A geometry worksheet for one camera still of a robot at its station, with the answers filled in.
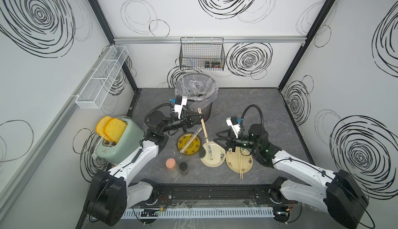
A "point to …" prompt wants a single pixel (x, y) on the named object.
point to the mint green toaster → (127, 146)
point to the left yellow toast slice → (100, 127)
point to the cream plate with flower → (218, 155)
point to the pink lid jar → (170, 163)
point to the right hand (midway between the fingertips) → (216, 139)
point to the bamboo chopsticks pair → (240, 165)
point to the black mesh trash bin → (192, 106)
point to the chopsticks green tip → (205, 133)
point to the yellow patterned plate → (192, 148)
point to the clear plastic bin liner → (197, 87)
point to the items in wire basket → (213, 65)
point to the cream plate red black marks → (232, 159)
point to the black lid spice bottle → (183, 167)
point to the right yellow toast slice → (113, 129)
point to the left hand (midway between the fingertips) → (203, 118)
